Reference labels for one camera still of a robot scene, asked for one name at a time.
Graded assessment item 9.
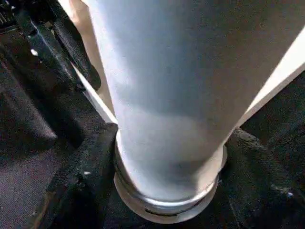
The white plastic table top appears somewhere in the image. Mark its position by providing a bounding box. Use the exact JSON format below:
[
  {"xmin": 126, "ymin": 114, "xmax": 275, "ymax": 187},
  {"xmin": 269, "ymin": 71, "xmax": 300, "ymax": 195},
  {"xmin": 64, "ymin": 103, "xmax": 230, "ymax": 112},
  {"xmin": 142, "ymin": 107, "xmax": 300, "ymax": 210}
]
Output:
[{"xmin": 69, "ymin": 0, "xmax": 305, "ymax": 225}]

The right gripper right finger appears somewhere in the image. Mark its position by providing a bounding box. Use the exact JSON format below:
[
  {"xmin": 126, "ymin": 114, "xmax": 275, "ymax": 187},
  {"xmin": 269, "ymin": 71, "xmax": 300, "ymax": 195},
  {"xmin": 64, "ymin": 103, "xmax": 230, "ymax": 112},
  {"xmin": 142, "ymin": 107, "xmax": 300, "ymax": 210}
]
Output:
[{"xmin": 210, "ymin": 128, "xmax": 305, "ymax": 229}]

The black mat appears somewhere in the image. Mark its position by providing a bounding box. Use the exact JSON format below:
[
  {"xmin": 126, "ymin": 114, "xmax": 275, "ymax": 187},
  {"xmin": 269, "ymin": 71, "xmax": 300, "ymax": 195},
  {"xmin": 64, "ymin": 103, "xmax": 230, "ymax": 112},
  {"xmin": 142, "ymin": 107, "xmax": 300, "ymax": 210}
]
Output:
[{"xmin": 0, "ymin": 0, "xmax": 305, "ymax": 229}]

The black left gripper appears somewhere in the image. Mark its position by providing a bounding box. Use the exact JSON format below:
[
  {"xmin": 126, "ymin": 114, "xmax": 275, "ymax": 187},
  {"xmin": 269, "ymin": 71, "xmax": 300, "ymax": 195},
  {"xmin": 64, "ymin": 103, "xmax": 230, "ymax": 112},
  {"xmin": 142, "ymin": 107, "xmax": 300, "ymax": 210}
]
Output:
[{"xmin": 0, "ymin": 0, "xmax": 102, "ymax": 91}]

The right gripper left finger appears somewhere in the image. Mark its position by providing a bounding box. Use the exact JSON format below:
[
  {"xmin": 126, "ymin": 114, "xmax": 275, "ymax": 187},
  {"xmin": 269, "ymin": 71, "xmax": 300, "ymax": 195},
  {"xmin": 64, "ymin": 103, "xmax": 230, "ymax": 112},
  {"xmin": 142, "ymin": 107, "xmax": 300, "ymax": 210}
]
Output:
[{"xmin": 29, "ymin": 123, "xmax": 125, "ymax": 229}]

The white plastic table leg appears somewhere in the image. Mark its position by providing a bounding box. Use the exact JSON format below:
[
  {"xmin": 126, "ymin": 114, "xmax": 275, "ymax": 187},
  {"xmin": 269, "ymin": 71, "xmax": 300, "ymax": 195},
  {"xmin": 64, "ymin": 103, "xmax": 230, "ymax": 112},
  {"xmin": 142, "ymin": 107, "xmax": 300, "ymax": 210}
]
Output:
[{"xmin": 86, "ymin": 0, "xmax": 305, "ymax": 203}]

